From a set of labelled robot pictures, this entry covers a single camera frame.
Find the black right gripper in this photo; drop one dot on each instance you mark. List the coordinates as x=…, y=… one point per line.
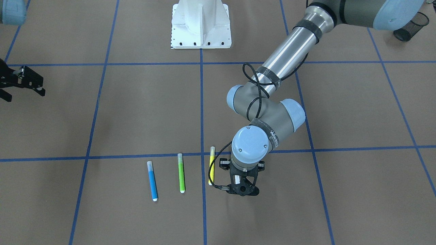
x=10, y=80

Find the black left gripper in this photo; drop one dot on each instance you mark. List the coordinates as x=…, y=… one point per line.
x=223, y=165

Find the blue marker pen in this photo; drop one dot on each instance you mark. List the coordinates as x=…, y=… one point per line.
x=152, y=181

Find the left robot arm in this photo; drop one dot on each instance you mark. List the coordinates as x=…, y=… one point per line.
x=272, y=122

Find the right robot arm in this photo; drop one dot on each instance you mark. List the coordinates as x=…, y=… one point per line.
x=14, y=12

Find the yellow marker pen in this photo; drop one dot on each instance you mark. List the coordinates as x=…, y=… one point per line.
x=211, y=165

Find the green marker pen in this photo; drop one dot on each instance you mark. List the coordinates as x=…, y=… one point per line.
x=181, y=173

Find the black mesh cup far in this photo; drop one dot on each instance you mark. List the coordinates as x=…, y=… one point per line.
x=407, y=32

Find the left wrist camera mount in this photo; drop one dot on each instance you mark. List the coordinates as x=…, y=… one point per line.
x=243, y=185

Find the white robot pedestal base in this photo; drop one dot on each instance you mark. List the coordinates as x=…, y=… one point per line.
x=200, y=24

